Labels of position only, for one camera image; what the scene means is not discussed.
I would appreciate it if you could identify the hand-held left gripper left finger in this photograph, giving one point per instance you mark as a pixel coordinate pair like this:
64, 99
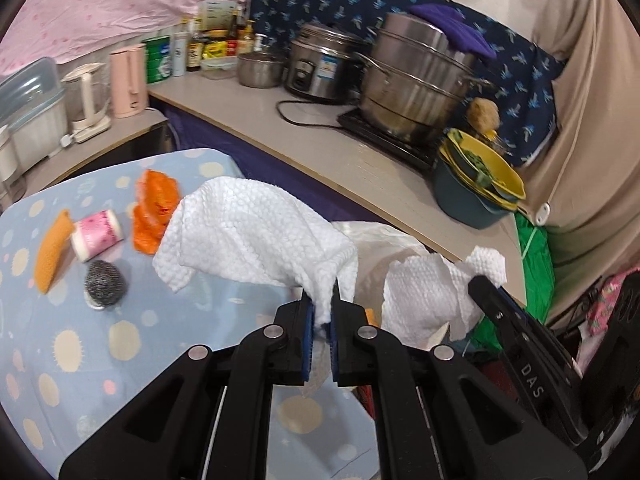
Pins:
306, 340

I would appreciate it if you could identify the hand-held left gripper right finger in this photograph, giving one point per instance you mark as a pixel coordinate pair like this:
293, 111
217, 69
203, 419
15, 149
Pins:
336, 345

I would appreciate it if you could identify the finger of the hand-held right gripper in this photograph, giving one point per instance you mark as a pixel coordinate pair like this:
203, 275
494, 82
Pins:
530, 360

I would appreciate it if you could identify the beige trash bin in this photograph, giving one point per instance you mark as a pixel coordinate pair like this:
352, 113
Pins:
439, 336

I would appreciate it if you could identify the white paper towel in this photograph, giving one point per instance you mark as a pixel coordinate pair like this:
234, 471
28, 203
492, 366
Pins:
250, 230
425, 295

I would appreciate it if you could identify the white plastic bin liner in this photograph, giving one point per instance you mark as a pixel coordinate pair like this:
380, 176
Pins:
385, 245

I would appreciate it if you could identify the pink floral cloth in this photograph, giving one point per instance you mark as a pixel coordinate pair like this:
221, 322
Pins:
607, 305

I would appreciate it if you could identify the green plastic bag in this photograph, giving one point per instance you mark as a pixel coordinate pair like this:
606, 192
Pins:
535, 270

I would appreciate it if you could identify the dark blue plastic basin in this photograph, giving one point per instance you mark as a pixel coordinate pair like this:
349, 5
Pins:
460, 205

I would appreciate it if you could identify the yellow plastic basin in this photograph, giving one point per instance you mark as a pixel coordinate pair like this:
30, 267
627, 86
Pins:
500, 170

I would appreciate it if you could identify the green vegetable leaf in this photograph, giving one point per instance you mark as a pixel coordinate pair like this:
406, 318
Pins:
477, 165

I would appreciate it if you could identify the steel wool scrubber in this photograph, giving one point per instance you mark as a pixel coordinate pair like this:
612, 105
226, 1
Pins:
105, 282

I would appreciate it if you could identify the black induction cooker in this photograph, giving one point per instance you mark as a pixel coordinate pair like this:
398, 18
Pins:
370, 132

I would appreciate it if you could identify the clear glass bowl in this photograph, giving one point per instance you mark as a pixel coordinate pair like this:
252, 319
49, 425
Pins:
504, 142

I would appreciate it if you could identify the purple counter skirt cloth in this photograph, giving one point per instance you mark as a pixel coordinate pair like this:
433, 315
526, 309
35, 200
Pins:
215, 130

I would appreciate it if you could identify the pink paper cup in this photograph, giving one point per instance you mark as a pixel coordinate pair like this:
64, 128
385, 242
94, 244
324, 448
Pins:
97, 232

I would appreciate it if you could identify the tan loofah sponge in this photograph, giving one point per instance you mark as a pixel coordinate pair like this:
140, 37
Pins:
484, 115

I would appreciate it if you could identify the beige curtain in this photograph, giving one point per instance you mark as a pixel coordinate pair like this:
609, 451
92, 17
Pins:
590, 110

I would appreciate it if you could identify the large steel steamer pot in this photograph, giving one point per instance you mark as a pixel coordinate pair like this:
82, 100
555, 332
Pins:
410, 95

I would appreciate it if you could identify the small steel pot with lid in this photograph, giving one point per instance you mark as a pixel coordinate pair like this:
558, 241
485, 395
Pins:
257, 72

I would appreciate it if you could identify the steel rice cooker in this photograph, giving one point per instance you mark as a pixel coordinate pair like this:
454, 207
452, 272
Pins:
320, 67

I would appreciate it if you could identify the clear food container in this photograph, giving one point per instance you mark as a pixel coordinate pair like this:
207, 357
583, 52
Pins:
220, 69

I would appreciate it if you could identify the yellow cap oil bottle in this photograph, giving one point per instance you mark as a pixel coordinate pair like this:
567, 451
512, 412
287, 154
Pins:
247, 40

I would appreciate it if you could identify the red label soy sauce bottle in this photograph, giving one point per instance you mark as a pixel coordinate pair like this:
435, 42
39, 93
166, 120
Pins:
233, 42

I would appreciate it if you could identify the dark sauce bottle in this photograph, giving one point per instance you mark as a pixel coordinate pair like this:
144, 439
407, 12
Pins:
194, 55

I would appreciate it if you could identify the white power plug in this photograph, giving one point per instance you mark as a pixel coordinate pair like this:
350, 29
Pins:
67, 141

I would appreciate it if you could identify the pink electric kettle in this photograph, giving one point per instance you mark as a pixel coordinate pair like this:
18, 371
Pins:
127, 85

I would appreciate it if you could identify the white slim bottle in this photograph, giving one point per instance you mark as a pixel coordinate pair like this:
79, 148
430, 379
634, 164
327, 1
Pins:
180, 55

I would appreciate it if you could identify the green tin can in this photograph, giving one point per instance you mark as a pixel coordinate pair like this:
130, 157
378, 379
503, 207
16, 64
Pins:
156, 62

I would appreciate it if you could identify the white glass kettle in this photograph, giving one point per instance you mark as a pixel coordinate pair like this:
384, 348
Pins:
85, 95

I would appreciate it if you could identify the white and green box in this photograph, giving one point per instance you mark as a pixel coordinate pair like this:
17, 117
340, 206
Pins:
217, 12

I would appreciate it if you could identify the navy printed cloth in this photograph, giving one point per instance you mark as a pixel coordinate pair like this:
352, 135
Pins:
310, 0

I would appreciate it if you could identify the purple cloth on pot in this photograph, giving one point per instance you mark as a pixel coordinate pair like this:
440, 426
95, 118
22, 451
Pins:
450, 22

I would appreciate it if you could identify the translucent plastic dish box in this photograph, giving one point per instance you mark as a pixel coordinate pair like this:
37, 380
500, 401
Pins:
35, 125

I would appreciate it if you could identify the white plastic container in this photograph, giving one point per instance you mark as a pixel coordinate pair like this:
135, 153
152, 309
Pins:
10, 155

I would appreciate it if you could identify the pink dotted cloth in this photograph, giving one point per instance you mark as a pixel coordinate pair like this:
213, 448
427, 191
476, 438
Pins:
100, 5

